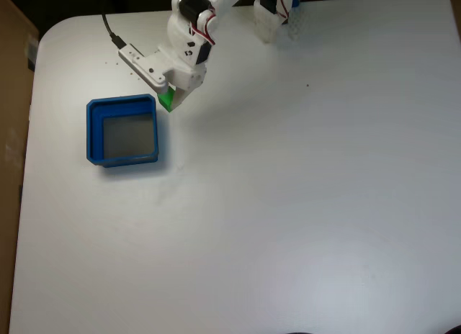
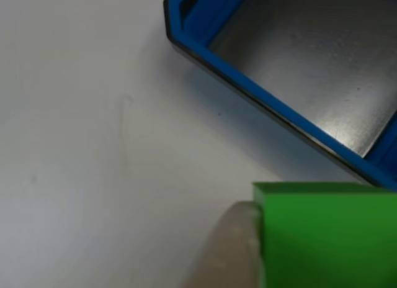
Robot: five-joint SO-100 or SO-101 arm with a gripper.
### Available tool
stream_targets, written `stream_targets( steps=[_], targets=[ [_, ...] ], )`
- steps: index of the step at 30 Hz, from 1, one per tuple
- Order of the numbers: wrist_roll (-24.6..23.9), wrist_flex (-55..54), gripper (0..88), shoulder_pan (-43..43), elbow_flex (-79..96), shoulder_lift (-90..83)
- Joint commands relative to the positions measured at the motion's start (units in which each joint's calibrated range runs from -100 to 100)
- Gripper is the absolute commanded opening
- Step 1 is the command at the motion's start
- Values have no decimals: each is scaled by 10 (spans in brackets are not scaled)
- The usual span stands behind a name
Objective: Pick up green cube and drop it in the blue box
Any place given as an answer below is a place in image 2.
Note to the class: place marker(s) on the green cube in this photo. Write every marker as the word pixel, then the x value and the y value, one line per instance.
pixel 325 238

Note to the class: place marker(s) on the blue box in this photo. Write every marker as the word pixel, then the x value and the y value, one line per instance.
pixel 248 83

